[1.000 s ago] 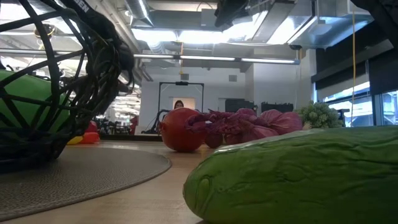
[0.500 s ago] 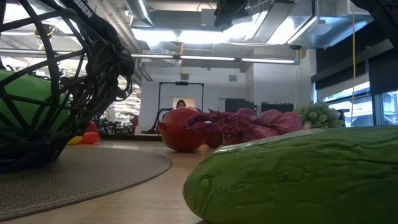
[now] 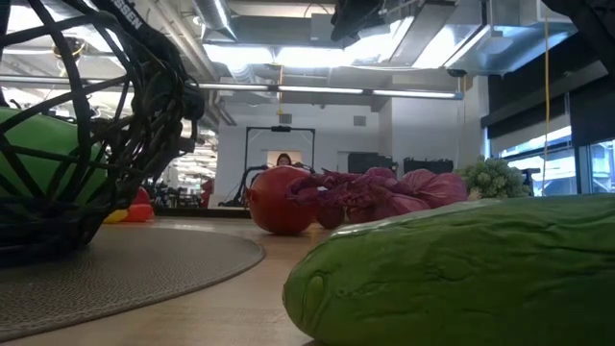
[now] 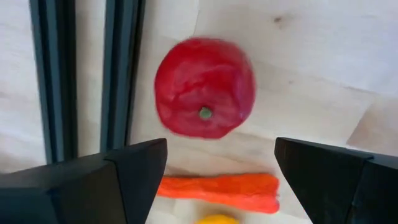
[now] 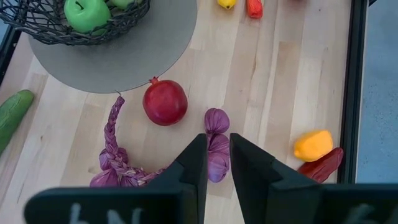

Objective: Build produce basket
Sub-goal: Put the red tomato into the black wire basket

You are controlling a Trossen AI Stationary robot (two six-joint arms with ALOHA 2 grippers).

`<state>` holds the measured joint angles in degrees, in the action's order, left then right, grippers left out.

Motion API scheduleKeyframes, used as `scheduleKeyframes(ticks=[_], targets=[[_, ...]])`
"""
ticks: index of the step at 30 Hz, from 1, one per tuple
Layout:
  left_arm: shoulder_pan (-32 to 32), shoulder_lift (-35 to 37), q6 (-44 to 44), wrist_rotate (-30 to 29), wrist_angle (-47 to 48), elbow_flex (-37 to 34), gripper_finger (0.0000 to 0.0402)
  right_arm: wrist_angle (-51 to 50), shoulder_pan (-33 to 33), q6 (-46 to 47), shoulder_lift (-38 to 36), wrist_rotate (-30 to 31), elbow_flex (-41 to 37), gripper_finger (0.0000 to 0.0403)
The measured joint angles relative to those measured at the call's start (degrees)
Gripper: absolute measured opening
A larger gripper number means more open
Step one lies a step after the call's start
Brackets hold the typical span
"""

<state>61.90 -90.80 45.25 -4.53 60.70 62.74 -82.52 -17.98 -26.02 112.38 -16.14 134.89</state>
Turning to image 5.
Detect dark woven wicker basket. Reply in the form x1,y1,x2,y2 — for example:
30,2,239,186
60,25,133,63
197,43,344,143
0,0,152,47

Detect black aluminium table frame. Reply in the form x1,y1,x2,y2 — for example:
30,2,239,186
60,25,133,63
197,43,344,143
0,0,377,185

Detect orange-yellow fruit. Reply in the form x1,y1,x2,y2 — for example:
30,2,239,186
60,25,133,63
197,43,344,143
293,129,335,163

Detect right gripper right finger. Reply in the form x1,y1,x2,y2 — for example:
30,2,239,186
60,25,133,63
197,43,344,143
229,133,324,224

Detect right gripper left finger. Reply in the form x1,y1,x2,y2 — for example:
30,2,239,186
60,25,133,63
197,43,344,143
146,133,208,224

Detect purple grape bunch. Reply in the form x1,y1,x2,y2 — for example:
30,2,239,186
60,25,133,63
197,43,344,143
89,95,231,188

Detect round grey placemat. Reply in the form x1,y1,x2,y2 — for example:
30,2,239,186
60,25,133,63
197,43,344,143
27,0,198,95

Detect red pomegranate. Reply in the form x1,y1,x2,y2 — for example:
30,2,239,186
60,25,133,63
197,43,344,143
142,76,189,127

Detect large green cucumber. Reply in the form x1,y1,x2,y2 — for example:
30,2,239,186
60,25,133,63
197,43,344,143
0,89,35,155

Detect dark red long pepper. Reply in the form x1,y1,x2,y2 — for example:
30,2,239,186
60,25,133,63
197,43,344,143
297,147,345,184

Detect green apple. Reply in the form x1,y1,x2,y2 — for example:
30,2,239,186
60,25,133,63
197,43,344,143
63,0,112,35

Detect yellow lemon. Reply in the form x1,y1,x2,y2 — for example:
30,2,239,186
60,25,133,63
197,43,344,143
216,0,238,11

